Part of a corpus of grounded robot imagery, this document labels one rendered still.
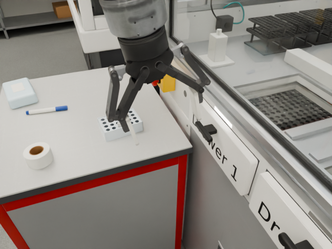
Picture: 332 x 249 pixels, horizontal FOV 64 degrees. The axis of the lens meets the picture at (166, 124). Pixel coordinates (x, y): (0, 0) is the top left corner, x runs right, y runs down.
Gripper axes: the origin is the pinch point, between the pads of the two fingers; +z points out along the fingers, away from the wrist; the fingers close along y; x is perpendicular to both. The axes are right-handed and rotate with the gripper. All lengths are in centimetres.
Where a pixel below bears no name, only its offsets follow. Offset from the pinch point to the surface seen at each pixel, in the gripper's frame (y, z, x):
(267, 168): 14.5, 7.8, -13.6
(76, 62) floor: -36, 93, 257
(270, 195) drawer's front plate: 12.3, 9.8, -17.8
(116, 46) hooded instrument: 1, 17, 83
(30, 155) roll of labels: -34.6, 11.1, 20.8
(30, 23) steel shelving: -80, 69, 365
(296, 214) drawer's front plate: 13.0, 7.9, -23.5
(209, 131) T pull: 10.0, 9.1, 2.3
